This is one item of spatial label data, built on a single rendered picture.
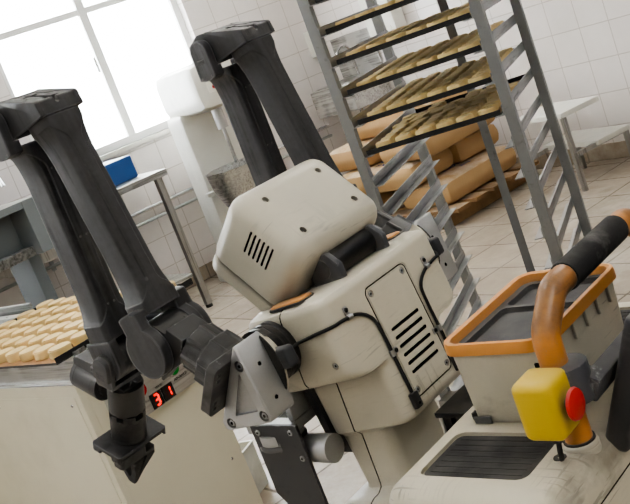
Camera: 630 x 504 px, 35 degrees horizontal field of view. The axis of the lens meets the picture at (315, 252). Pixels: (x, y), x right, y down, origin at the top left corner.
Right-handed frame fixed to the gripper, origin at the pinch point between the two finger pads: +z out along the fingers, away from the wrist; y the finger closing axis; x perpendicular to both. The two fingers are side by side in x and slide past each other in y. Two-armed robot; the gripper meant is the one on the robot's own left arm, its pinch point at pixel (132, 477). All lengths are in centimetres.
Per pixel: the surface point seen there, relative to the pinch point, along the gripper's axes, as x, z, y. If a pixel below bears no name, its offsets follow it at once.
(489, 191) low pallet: -137, 146, -408
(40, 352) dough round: -50, 9, -20
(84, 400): -39.0, 17.2, -21.9
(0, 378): -68, 26, -22
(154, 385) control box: -34, 20, -37
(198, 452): -27, 39, -43
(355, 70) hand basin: -296, 130, -492
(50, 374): -50, 16, -22
